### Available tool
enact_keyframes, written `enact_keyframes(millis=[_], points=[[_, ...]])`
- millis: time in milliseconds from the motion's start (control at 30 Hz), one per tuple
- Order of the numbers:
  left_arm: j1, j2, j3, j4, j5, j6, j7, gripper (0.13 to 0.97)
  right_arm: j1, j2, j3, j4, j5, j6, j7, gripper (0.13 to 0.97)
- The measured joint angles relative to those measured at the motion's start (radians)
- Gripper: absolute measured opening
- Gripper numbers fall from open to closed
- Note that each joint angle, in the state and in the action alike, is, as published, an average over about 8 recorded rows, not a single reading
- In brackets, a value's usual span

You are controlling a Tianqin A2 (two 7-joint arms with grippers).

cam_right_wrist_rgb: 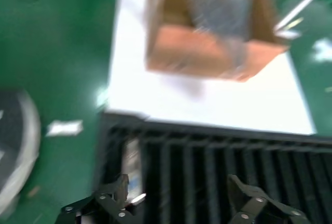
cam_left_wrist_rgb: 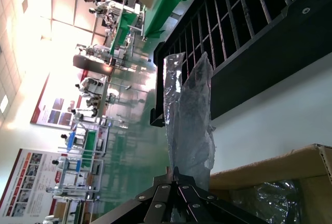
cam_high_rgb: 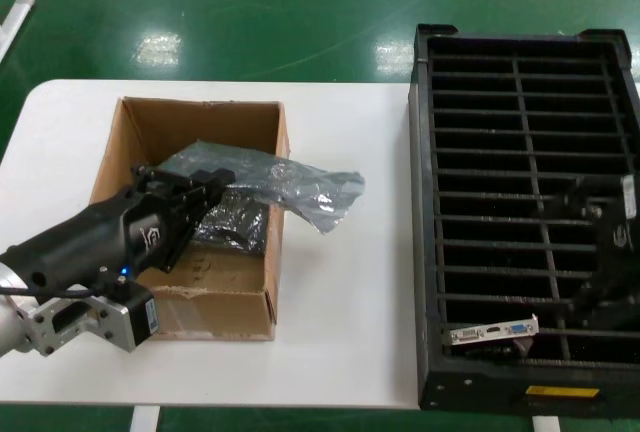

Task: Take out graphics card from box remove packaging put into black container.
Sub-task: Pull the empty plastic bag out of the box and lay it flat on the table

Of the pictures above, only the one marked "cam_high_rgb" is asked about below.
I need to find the silver antistatic bag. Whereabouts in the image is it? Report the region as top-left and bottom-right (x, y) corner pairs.
(154, 139), (366, 237)

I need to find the black bagged card package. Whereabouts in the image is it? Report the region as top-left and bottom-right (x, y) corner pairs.
(192, 191), (274, 253)

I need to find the brown cardboard box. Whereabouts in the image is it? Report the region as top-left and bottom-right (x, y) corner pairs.
(88, 96), (292, 342)

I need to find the black slotted container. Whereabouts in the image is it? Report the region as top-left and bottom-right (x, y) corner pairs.
(408, 23), (640, 414)

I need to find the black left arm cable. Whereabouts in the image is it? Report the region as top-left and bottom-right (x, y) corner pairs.
(0, 279), (106, 299)

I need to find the graphics card with metal bracket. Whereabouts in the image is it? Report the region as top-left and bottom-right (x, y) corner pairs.
(443, 312), (541, 359)

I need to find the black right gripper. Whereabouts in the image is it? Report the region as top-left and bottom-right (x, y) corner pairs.
(547, 175), (640, 321)

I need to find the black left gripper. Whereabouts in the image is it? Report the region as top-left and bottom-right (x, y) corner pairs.
(0, 164), (237, 298)

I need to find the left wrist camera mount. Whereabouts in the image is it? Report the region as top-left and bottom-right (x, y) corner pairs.
(17, 276), (162, 359)

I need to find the white pipe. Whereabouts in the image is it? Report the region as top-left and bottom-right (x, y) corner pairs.
(0, 0), (37, 66)

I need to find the white table leg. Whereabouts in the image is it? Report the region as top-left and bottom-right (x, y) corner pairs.
(530, 414), (562, 432)
(130, 392), (161, 432)

